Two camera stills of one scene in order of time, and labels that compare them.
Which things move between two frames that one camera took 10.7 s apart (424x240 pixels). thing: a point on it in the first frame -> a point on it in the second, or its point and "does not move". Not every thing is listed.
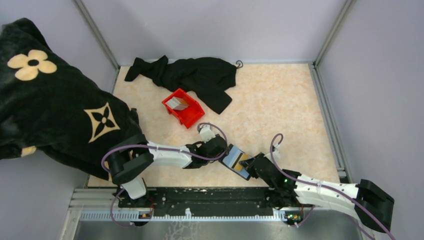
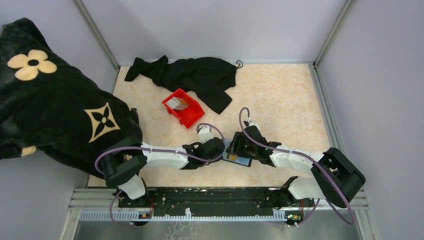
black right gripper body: x=255 y=174 -> x=241 y=147
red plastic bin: x=190 y=115 does not move
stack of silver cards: x=177 y=103 does not move
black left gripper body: x=203 y=143 does not move
